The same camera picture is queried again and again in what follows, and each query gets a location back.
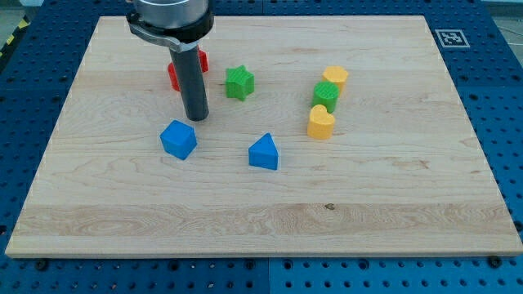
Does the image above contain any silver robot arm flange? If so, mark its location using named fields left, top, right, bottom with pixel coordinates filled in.
left=126, top=0, right=214, bottom=53

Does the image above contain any blue triangle block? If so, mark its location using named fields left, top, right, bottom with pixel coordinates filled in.
left=248, top=133, right=279, bottom=170

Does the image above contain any yellow heart block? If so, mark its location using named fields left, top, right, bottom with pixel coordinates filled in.
left=307, top=105, right=336, bottom=140

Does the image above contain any wooden board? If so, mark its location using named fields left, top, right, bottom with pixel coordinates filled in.
left=6, top=16, right=522, bottom=258

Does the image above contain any green star block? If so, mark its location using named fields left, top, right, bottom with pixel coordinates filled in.
left=225, top=65, right=254, bottom=101

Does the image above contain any blue cube block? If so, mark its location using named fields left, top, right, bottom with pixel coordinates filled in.
left=159, top=120, right=197, bottom=160

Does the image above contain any green cylinder block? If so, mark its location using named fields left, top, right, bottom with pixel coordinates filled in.
left=311, top=81, right=340, bottom=114

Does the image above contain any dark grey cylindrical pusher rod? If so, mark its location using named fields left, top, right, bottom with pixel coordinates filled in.
left=169, top=47, right=209, bottom=122

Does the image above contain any yellow hexagon block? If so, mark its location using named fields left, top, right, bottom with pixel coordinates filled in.
left=322, top=65, right=349, bottom=94

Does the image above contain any red block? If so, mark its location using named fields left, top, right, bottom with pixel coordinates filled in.
left=167, top=48, right=209, bottom=91

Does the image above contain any white fiducial marker tag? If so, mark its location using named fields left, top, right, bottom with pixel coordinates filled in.
left=435, top=29, right=470, bottom=48

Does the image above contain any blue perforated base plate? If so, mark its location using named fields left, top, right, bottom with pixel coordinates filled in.
left=1, top=1, right=522, bottom=293

